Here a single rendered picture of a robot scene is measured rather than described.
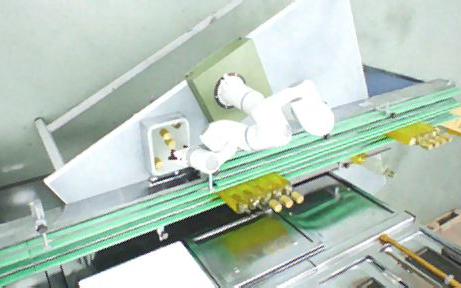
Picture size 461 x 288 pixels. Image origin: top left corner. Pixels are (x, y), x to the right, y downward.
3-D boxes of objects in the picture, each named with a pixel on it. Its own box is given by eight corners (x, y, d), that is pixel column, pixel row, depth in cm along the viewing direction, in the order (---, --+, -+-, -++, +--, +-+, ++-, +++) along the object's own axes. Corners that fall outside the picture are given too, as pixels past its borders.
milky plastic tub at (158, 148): (146, 168, 166) (153, 177, 159) (139, 120, 156) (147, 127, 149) (183, 157, 174) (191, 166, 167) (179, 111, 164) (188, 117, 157)
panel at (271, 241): (75, 286, 143) (100, 361, 117) (73, 280, 142) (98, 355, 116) (272, 207, 184) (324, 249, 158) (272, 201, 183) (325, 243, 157)
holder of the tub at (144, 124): (147, 178, 169) (154, 186, 163) (139, 120, 156) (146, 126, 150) (183, 167, 177) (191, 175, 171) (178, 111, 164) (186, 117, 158)
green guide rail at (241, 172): (209, 178, 169) (218, 186, 163) (209, 176, 169) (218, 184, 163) (451, 99, 249) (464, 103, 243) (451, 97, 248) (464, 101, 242)
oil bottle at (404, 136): (380, 134, 224) (425, 153, 203) (382, 125, 222) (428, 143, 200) (387, 131, 227) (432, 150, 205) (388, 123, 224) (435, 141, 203)
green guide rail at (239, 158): (208, 163, 166) (217, 171, 160) (208, 161, 165) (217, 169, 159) (454, 88, 245) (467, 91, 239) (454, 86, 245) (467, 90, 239)
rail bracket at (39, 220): (32, 223, 146) (42, 259, 129) (21, 185, 138) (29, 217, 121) (46, 218, 148) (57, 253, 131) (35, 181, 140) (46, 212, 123)
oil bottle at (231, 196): (213, 192, 174) (239, 217, 158) (213, 181, 172) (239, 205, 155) (224, 188, 177) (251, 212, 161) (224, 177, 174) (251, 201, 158)
